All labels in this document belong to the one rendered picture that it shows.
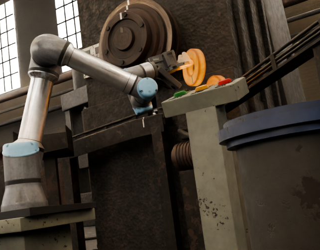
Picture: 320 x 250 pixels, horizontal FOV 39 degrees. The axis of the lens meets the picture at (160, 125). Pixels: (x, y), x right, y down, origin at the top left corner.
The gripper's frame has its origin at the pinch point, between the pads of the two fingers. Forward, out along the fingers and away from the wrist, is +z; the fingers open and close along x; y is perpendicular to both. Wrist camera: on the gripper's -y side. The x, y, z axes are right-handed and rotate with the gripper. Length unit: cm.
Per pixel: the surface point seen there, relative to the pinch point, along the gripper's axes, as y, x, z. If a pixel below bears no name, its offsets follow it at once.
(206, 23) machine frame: 21.9, 26.9, 32.7
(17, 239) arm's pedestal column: -38, -18, -92
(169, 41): 18.5, 29.8, 10.4
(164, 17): 31.5, 30.6, 13.4
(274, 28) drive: 15, 56, 100
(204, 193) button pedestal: -45, -49, -43
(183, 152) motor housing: -33.8, 13.9, -12.8
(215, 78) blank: -9.8, -3.6, 5.4
